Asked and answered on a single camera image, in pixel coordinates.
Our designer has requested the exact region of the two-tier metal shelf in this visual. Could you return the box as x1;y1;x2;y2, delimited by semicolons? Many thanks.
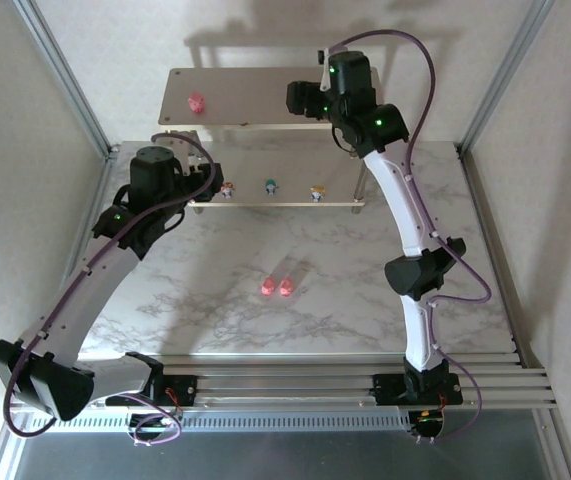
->
158;66;387;216

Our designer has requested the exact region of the aluminium side rail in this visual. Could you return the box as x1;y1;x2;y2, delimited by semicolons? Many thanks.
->
459;147;536;364
44;149;119;351

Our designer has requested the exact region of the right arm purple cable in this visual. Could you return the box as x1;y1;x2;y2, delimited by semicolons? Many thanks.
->
327;29;494;446

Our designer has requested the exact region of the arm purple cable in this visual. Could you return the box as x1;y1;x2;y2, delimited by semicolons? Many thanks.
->
4;132;218;448
327;29;494;446

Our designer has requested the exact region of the aluminium corner post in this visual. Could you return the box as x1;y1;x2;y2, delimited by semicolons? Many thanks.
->
12;0;119;159
457;0;561;157

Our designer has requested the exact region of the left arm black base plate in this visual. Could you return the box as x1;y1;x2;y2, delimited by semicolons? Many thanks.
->
157;373;200;407

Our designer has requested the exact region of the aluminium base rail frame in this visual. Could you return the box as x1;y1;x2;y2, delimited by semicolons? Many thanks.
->
12;349;561;417

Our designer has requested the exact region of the grey slotted cable duct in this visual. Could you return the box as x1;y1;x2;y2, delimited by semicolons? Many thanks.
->
27;410;414;435

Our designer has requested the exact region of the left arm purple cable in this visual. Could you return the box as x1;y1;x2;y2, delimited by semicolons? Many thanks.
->
4;132;218;448

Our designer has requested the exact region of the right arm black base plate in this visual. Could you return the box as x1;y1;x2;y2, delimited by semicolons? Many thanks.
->
373;370;465;407

